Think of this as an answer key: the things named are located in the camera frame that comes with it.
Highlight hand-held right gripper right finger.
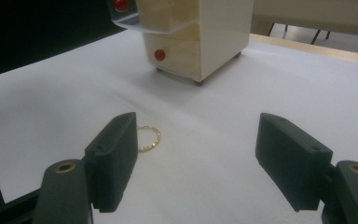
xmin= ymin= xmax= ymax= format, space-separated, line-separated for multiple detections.
xmin=255 ymin=112 xmax=334 ymax=213

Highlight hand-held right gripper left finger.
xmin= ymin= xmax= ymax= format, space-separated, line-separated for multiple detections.
xmin=84 ymin=111 xmax=139 ymax=214

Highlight gold bead bracelet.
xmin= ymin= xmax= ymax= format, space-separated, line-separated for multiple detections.
xmin=136 ymin=125 xmax=162 ymax=153

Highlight cream mini drawer cabinet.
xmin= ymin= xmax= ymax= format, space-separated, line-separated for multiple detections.
xmin=134 ymin=0 xmax=255 ymax=86

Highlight cream drawer with clear front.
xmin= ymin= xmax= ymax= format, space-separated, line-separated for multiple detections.
xmin=106 ymin=0 xmax=200 ymax=35

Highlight white table mat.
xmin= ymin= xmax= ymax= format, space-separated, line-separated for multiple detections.
xmin=0 ymin=29 xmax=358 ymax=224

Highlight light wooden table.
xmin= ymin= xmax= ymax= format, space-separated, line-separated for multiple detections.
xmin=249 ymin=33 xmax=358 ymax=67

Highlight cream drawer with red knob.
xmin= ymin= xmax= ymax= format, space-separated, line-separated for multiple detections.
xmin=143 ymin=32 xmax=201 ymax=82

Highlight beige desk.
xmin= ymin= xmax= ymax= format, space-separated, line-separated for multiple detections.
xmin=251 ymin=0 xmax=358 ymax=39

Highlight black curtain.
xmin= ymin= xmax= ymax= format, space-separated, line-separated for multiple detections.
xmin=0 ymin=0 xmax=126 ymax=80

